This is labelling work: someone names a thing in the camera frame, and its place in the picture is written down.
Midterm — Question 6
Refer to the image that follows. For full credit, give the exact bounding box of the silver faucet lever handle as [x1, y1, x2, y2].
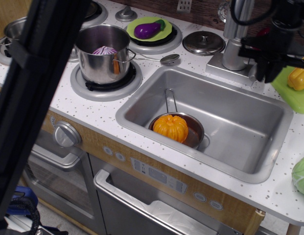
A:
[248, 64, 257, 82]

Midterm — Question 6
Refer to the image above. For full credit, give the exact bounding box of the orange toy pumpkin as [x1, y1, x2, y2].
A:
[152, 115, 189, 143]

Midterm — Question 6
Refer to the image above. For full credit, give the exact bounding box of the front centre stove burner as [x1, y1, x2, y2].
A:
[70, 62, 142, 102]

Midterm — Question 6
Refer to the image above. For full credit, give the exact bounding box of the toy oven door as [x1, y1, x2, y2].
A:
[23, 130, 107, 235]

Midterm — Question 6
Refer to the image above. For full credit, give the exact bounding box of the tall steel stock pot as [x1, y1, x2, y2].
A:
[75, 24, 136, 84]

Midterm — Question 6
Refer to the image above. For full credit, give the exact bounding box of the green round plate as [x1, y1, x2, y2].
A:
[126, 17, 173, 42]

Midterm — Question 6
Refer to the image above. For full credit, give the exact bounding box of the silver rear countertop knob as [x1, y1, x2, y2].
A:
[115, 6, 138, 22]

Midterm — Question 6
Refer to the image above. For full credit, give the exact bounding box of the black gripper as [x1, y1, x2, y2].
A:
[238, 9, 304, 83]

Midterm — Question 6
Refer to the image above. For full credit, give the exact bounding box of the purple toy onion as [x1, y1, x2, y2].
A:
[93, 46, 117, 55]

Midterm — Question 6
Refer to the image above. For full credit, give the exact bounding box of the silver toy faucet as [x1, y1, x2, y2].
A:
[206, 0, 255, 86]

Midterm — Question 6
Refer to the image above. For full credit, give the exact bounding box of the green toy cabbage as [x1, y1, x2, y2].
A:
[291, 157, 304, 195]

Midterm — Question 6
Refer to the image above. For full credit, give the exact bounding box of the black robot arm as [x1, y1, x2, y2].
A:
[0, 0, 304, 229]

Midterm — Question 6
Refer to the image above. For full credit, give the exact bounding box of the small steel saucepan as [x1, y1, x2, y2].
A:
[148, 89, 205, 149]

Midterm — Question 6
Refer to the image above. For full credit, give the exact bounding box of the steel spoon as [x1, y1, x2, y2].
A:
[134, 54, 180, 65]

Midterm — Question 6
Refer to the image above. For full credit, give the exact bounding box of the yellow toy bell pepper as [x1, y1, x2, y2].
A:
[287, 68, 304, 91]

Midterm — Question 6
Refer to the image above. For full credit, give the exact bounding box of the purple toy eggplant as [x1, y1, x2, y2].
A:
[134, 20, 165, 40]

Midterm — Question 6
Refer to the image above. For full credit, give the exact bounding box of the dishwasher control panel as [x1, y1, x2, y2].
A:
[130, 157, 187, 194]

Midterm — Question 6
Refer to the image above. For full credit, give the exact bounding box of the black braided cable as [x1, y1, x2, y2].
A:
[7, 195, 40, 235]

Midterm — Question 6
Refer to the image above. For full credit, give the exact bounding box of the green cutting board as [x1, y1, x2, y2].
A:
[271, 66, 304, 114]

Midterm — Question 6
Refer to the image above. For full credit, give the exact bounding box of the rear right stove burner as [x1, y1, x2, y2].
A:
[129, 24, 182, 55]

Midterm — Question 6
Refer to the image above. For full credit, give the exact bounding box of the toy dishwasher door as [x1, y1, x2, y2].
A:
[90, 156, 240, 235]

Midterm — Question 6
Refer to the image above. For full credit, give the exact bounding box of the white wall outlet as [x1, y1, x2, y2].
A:
[176, 0, 192, 14]

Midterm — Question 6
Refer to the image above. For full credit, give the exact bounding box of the rear left stove burner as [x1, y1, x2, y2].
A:
[81, 0, 108, 28]

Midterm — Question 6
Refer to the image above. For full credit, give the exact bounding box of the steel two-handled pot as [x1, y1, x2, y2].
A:
[0, 17, 27, 47]

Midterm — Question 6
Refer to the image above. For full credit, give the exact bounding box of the silver toy sink basin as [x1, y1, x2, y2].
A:
[116, 67, 293, 184]

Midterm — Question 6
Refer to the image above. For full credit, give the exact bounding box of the stove burner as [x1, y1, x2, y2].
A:
[0, 45, 12, 66]
[129, 24, 182, 55]
[81, 0, 108, 28]
[70, 62, 142, 102]

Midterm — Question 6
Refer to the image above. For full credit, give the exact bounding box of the silver oven knob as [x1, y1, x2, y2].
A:
[53, 121, 82, 148]

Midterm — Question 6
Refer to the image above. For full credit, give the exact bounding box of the blue object on floor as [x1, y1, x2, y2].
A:
[6, 186, 40, 218]

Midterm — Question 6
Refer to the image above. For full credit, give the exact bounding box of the steel pan rear burner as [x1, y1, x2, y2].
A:
[85, 1, 102, 21]

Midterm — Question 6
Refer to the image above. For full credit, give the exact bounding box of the silver countertop knob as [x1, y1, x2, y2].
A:
[115, 6, 138, 22]
[68, 45, 79, 63]

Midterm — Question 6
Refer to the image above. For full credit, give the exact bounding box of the steel pot lid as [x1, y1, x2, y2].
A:
[183, 31, 226, 56]

